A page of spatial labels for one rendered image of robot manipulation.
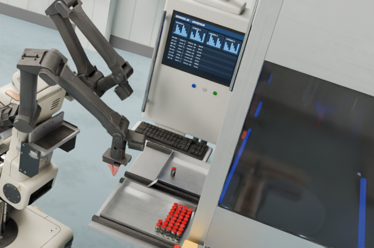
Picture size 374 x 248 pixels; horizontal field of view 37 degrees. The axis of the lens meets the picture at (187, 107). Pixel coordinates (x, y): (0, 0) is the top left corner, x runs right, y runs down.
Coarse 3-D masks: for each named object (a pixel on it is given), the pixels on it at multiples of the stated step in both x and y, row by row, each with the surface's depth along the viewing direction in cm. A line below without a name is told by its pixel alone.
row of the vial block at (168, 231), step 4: (180, 208) 237; (176, 212) 234; (180, 212) 237; (176, 216) 232; (172, 220) 230; (168, 224) 227; (172, 224) 228; (168, 228) 225; (172, 228) 227; (168, 232) 225; (164, 236) 227; (168, 236) 226
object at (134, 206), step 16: (128, 192) 246; (144, 192) 248; (160, 192) 245; (112, 208) 235; (128, 208) 237; (144, 208) 239; (160, 208) 242; (192, 208) 243; (128, 224) 224; (144, 224) 231; (160, 240) 222
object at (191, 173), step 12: (180, 156) 275; (168, 168) 267; (180, 168) 269; (192, 168) 271; (204, 168) 274; (168, 180) 259; (180, 180) 261; (192, 180) 263; (204, 180) 266; (192, 192) 251
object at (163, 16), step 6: (162, 12) 277; (162, 18) 278; (162, 24) 280; (162, 30) 282; (156, 36) 284; (156, 42) 285; (156, 48) 287; (156, 54) 289; (150, 66) 292; (150, 72) 294; (150, 78) 296; (150, 84) 298; (144, 96) 301; (144, 102) 303; (144, 108) 305
